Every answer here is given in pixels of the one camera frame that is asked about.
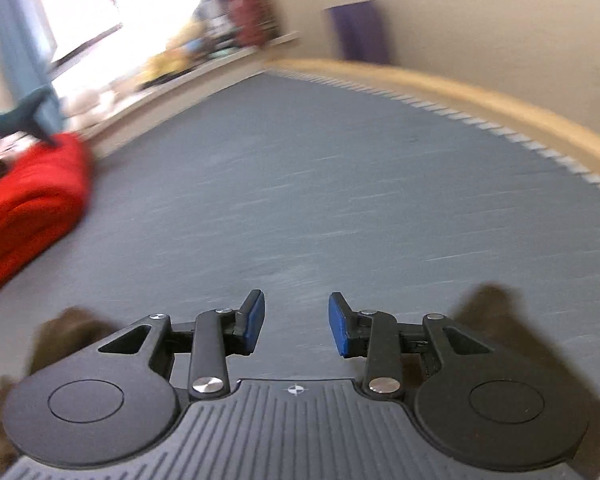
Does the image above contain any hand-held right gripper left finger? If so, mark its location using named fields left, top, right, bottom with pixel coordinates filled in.
left=97, top=289, right=266, bottom=401

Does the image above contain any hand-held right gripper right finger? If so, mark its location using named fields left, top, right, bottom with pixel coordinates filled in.
left=328, top=291, right=497, bottom=401

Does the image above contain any white window sill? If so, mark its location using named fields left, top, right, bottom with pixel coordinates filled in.
left=80, top=32, right=301, bottom=147

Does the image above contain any red folded blanket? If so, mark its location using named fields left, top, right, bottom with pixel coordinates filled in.
left=0, top=131, right=94, bottom=304

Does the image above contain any white soft toy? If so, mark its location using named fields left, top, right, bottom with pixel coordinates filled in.
left=61, top=86, right=127, bottom=122

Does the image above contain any yellow plush toy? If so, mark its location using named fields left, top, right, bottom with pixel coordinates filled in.
left=142, top=22, right=208, bottom=83

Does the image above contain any teal shark plush toy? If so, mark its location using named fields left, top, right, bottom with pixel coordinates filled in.
left=0, top=91, right=62, bottom=149

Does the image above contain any dark red cushion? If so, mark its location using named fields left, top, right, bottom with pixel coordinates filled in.
left=226, top=0, right=282, bottom=49

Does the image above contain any wooden bed frame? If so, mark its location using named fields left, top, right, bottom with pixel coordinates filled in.
left=265, top=57, right=600, bottom=177

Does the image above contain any purple folder against wall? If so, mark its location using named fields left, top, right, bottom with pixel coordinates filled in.
left=324, top=1, right=392, bottom=64

